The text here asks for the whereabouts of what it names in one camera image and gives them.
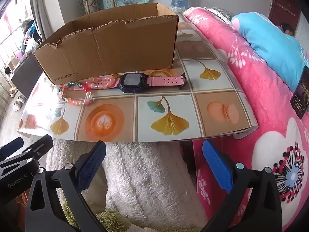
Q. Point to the white sneaker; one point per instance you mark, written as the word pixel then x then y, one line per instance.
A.
pixel 17 105
pixel 20 99

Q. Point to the black rectangular packet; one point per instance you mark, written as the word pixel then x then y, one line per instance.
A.
pixel 301 94

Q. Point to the beige shoe pair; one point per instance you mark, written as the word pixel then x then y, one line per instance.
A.
pixel 13 92

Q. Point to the blue pillow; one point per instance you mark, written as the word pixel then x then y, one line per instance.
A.
pixel 263 36

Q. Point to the patterned panel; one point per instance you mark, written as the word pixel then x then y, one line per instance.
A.
pixel 94 3

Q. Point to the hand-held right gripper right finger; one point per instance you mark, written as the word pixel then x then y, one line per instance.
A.
pixel 217 166

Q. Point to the pink floral blanket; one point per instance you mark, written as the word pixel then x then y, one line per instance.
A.
pixel 253 89

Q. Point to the white fluffy rug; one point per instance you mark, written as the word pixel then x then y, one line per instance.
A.
pixel 144 174

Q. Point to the pile of clothes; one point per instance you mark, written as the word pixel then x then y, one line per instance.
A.
pixel 30 36

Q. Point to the wooden chair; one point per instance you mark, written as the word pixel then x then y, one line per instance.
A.
pixel 113 0

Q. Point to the grey lace blanket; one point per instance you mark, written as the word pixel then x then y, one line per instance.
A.
pixel 221 13

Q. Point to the dark red door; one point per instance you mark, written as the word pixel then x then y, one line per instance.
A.
pixel 282 4

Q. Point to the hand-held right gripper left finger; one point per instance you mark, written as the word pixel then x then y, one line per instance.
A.
pixel 93 164

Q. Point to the black smartwatch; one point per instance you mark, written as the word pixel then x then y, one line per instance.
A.
pixel 131 82

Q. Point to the grey curtain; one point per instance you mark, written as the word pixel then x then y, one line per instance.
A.
pixel 41 9

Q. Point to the dark grey cabinet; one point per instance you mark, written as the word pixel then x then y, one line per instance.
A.
pixel 26 77

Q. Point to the brown cardboard box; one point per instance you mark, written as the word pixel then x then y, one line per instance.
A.
pixel 108 48

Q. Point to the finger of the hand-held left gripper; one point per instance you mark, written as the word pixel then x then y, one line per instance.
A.
pixel 36 147
pixel 10 147

